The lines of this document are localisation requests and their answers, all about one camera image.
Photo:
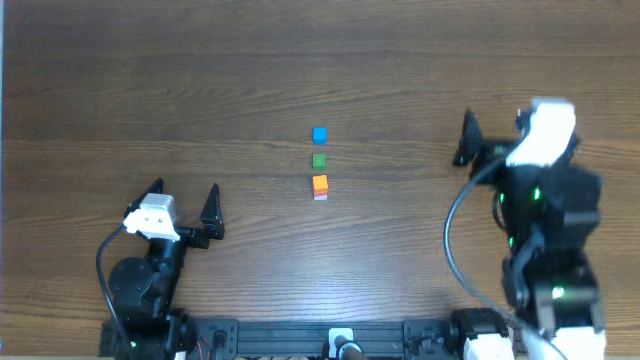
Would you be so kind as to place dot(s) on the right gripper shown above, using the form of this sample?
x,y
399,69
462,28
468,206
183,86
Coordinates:
x,y
492,152

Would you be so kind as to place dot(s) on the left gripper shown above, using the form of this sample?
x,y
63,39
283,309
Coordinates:
x,y
195,238

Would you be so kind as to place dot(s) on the pink cube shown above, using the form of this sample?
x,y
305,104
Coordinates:
x,y
320,193

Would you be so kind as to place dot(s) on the orange cube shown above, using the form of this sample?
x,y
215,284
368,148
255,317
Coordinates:
x,y
320,182

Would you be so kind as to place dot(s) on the green cube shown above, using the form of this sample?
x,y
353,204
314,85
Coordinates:
x,y
319,161

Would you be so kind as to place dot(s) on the blue cube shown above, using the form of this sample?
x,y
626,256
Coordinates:
x,y
319,135

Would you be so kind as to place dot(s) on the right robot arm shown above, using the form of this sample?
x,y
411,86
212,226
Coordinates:
x,y
550,225

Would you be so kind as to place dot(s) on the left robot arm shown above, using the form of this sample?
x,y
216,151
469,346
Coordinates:
x,y
131,282

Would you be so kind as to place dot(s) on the white cube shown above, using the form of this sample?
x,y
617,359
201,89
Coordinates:
x,y
320,198

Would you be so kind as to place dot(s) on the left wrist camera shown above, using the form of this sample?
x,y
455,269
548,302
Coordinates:
x,y
152,216

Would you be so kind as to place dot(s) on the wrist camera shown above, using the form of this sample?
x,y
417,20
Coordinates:
x,y
545,132
152,216

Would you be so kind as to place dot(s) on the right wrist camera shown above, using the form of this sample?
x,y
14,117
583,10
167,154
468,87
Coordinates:
x,y
545,132

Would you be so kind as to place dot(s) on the mounting rail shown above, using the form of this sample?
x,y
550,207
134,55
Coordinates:
x,y
290,339

